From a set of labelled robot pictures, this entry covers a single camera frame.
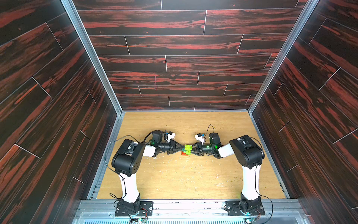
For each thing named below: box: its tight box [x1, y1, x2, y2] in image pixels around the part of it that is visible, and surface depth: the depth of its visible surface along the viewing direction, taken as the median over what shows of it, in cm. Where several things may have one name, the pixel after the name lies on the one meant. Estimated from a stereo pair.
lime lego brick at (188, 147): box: [184, 144, 193, 151], surface depth 90 cm
